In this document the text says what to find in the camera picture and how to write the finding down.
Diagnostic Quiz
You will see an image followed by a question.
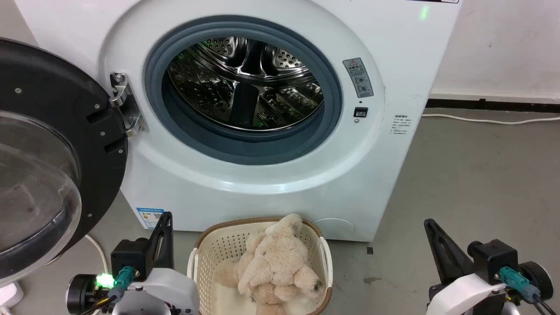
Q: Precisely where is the teal right cable connector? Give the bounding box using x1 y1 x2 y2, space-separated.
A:
498 266 541 303

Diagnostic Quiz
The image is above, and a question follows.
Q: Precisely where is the teal left cable connector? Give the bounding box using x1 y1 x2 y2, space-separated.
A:
107 266 135 300

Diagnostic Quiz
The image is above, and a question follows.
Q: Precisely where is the grey warning sticker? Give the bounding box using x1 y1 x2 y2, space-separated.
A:
343 57 375 98

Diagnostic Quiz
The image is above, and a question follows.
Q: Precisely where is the stainless steel drum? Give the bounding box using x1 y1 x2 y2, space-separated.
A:
167 37 325 131

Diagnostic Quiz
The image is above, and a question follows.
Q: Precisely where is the grey rubber door gasket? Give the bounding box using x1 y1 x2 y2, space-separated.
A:
144 15 343 166

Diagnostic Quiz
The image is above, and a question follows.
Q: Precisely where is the black right gripper motor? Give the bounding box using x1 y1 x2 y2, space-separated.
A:
520 261 554 301

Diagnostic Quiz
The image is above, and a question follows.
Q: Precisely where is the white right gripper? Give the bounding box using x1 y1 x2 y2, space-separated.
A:
423 219 522 315

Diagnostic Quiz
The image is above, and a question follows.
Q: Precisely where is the blue energy label sticker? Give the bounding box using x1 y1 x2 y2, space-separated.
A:
136 207 165 230

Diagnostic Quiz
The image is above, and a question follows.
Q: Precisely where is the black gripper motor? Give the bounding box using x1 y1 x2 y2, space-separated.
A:
66 274 98 314
520 261 554 301

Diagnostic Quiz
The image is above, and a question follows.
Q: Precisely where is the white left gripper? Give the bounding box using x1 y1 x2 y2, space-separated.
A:
112 213 200 315

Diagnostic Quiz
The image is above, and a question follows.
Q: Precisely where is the white power cable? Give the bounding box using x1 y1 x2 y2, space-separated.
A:
85 234 109 275

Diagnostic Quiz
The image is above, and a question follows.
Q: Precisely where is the white front-load washing machine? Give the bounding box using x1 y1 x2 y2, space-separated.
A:
13 0 463 242

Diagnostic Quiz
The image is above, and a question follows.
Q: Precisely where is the black round washer door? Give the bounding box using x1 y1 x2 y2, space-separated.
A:
0 38 129 283

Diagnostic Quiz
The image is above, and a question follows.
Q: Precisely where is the black baseboard strip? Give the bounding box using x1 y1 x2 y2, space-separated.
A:
426 99 560 114

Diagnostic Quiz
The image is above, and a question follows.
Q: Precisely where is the teal cable connector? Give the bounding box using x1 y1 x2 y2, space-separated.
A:
107 266 135 300
498 266 541 303

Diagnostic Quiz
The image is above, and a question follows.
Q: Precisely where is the white floor cable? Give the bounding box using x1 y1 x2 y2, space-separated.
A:
422 113 560 126

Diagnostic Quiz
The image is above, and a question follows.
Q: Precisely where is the cream plastic laundry basket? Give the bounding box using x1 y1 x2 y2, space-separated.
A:
187 217 333 315

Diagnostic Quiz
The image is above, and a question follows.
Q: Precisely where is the black left gripper motor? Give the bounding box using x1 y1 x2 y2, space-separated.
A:
66 274 98 314

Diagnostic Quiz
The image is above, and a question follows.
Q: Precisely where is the small white text label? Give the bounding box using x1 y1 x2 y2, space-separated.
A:
391 114 413 135

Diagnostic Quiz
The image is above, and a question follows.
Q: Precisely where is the metal door hinge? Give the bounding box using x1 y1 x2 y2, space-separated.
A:
109 72 145 137

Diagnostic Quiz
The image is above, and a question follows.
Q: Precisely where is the round filter cover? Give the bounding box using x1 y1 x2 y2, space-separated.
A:
313 218 356 239

